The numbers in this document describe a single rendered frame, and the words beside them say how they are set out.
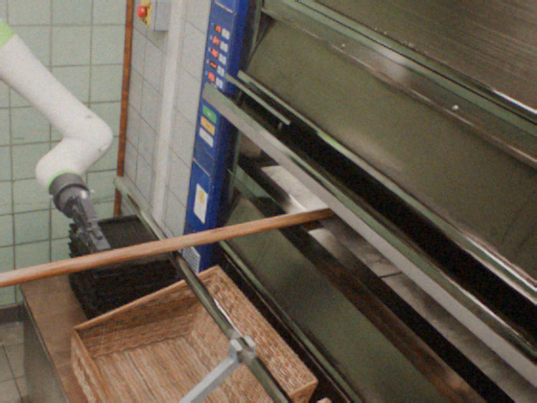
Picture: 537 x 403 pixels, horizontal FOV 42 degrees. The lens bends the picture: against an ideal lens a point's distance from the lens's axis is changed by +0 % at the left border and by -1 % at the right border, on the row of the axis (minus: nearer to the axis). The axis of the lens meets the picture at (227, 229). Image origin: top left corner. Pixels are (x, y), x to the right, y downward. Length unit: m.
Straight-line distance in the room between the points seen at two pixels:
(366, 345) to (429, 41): 0.71
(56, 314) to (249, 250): 0.71
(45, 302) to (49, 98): 0.85
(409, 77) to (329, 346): 0.70
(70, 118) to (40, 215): 1.22
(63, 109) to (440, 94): 0.92
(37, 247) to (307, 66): 1.68
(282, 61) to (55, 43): 1.11
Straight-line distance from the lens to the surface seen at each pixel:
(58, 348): 2.24
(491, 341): 1.18
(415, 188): 1.43
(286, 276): 1.90
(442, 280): 1.24
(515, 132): 1.28
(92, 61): 2.76
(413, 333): 1.54
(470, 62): 1.32
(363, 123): 1.56
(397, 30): 1.46
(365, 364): 1.69
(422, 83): 1.43
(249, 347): 1.39
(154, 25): 2.41
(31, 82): 1.80
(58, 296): 2.45
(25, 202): 2.93
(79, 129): 1.81
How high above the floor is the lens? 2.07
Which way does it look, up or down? 31 degrees down
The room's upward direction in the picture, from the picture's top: 9 degrees clockwise
